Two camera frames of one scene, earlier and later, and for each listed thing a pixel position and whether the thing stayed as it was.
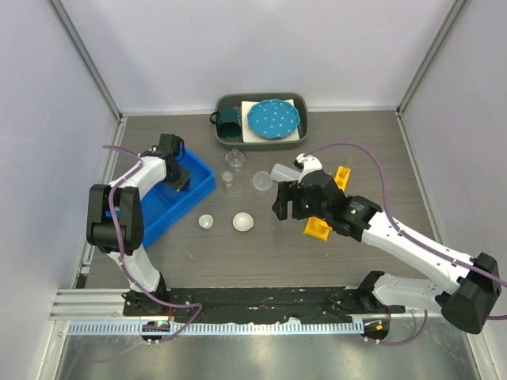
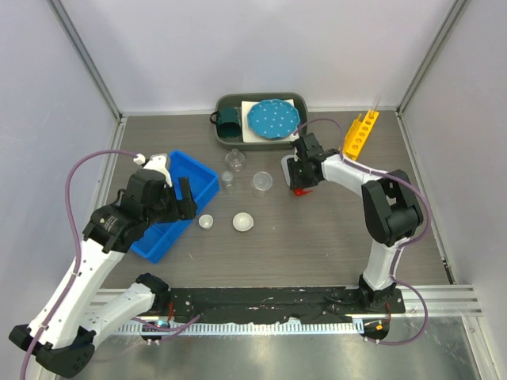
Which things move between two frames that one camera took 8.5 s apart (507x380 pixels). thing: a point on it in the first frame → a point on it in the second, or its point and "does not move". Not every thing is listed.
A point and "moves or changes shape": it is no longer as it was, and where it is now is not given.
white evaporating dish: (242, 222) does not move
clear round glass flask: (235, 161) does not move
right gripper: (287, 192) → (295, 181)
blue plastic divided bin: (165, 205) moves or changes shape
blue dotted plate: (273, 118) does not move
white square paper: (248, 136) does not move
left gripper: (183, 181) → (182, 209)
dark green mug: (227, 119) does not move
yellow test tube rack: (317, 227) → (357, 134)
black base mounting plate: (359, 304) does not move
